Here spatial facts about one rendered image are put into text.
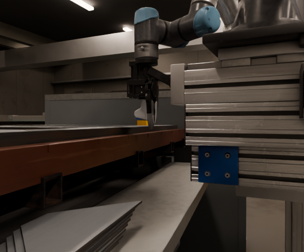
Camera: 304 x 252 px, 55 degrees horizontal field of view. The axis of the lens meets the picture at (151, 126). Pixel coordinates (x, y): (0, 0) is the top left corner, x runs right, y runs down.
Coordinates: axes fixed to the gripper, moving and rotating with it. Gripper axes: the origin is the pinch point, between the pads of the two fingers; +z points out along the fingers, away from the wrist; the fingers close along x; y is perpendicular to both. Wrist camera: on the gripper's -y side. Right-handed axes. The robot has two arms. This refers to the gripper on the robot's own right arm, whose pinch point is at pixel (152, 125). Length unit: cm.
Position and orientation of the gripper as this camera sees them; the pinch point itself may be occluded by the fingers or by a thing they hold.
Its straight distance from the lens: 89.4
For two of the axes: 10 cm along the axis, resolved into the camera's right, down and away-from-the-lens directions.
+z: 0.0, 10.0, 0.1
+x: -2.9, 0.1, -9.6
